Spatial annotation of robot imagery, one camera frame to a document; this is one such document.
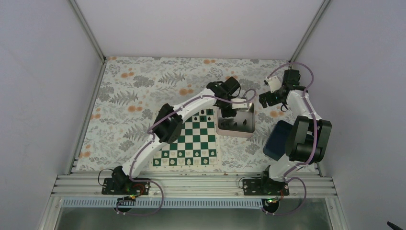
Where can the dark blue tin lid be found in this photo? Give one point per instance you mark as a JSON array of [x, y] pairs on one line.
[[274, 147]]

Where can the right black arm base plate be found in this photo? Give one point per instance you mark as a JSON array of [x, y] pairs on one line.
[[257, 187]]

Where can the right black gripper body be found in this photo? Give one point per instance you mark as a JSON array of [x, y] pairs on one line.
[[271, 101]]

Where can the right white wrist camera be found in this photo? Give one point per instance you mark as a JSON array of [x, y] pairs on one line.
[[274, 83]]

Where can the aluminium rail frame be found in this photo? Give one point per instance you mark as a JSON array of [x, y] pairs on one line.
[[194, 185]]

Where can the green white chessboard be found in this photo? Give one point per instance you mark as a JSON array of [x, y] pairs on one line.
[[196, 148]]

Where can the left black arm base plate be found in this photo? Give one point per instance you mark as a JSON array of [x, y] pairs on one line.
[[130, 188]]

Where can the pink metal tin tray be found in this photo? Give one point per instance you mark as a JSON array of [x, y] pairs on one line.
[[242, 125]]

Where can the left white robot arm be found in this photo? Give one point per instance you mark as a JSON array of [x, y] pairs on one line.
[[168, 124]]

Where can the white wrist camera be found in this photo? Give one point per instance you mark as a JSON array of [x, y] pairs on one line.
[[274, 83], [239, 103]]

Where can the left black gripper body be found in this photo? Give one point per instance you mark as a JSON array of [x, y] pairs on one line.
[[224, 113]]

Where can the floral table mat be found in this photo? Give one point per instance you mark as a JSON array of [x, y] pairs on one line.
[[133, 90]]

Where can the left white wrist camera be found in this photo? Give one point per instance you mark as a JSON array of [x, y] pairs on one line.
[[239, 103]]

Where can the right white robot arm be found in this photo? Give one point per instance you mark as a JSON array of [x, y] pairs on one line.
[[296, 145]]

